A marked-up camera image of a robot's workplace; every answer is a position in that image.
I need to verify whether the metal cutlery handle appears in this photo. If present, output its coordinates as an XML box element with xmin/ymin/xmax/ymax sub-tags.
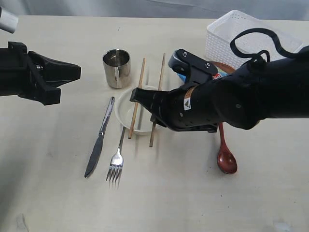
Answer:
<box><xmin>84</xmin><ymin>96</ymin><xmax>115</xmax><ymax>178</ymax></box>
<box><xmin>106</xmin><ymin>126</ymin><xmax>126</xmax><ymax>183</ymax></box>

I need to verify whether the blue snack packet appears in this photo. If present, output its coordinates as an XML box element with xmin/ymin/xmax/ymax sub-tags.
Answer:
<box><xmin>177</xmin><ymin>71</ymin><xmax>227</xmax><ymax>82</ymax></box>

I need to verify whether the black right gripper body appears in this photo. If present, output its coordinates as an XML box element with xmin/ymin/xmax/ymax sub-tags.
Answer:
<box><xmin>151</xmin><ymin>84</ymin><xmax>218</xmax><ymax>133</ymax></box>

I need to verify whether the stainless steel cup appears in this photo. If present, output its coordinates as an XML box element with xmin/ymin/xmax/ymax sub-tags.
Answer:
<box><xmin>102</xmin><ymin>49</ymin><xmax>131</xmax><ymax>88</ymax></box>

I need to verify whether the grey ceramic bowl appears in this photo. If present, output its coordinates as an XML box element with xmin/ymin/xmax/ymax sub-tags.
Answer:
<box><xmin>114</xmin><ymin>88</ymin><xmax>152</xmax><ymax>135</ymax></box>

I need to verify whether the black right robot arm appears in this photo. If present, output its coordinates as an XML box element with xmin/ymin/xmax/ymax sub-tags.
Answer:
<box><xmin>130</xmin><ymin>47</ymin><xmax>309</xmax><ymax>132</ymax></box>

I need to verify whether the wooden chopstick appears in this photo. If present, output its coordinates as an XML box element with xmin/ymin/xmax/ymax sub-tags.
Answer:
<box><xmin>128</xmin><ymin>58</ymin><xmax>146</xmax><ymax>139</ymax></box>
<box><xmin>149</xmin><ymin>53</ymin><xmax>166</xmax><ymax>147</ymax></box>

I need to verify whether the black cable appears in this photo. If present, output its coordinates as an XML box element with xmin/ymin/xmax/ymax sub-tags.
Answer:
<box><xmin>229</xmin><ymin>28</ymin><xmax>302</xmax><ymax>63</ymax></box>

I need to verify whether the white perforated plastic basket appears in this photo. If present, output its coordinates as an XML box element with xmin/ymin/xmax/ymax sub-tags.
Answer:
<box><xmin>205</xmin><ymin>10</ymin><xmax>303</xmax><ymax>69</ymax></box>

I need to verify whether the dark red wooden spoon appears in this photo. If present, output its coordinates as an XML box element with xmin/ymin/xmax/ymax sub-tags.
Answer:
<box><xmin>217</xmin><ymin>123</ymin><xmax>238</xmax><ymax>174</ymax></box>

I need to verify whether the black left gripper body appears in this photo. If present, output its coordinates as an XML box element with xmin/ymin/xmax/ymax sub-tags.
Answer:
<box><xmin>0</xmin><ymin>42</ymin><xmax>61</xmax><ymax>105</ymax></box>

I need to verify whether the brown wooden plate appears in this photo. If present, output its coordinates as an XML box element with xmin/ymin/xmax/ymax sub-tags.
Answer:
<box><xmin>211</xmin><ymin>61</ymin><xmax>235</xmax><ymax>77</ymax></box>

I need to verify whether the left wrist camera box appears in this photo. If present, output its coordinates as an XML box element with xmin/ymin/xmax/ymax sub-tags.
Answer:
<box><xmin>0</xmin><ymin>7</ymin><xmax>19</xmax><ymax>34</ymax></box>

